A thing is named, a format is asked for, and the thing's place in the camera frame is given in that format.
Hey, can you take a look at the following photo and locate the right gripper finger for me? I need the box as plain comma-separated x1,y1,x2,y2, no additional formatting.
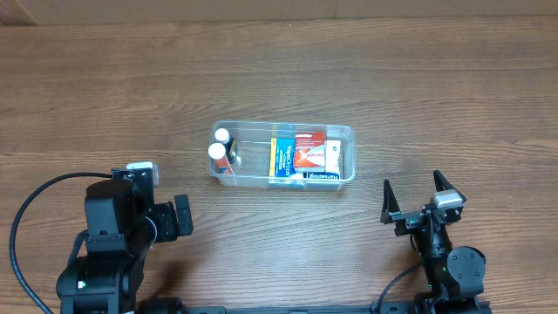
433,169,466,202
380,179,401,224

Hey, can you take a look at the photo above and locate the white orange plaster box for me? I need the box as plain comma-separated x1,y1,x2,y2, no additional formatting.
306,140,341,180

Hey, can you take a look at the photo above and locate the orange tube white cap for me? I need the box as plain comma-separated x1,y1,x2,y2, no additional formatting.
208,142,234,174

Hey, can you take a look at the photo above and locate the red white small box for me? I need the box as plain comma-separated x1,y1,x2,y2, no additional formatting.
293,133,326,173

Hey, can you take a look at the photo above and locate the black bottle white cap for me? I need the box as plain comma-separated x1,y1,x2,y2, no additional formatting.
214,128,237,163

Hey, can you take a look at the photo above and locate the blue yellow VapoDrops box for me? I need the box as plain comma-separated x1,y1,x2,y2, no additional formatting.
269,138,296,178

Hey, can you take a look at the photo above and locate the clear plastic container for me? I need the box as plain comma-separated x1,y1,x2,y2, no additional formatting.
208,120,356,189

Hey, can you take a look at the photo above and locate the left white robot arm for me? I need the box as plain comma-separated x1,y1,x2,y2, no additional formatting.
56,179,193,313

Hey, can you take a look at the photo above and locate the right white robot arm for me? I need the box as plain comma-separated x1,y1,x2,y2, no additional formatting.
371,170,492,314

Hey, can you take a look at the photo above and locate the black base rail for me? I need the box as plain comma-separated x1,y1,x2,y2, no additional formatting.
174,300,493,314

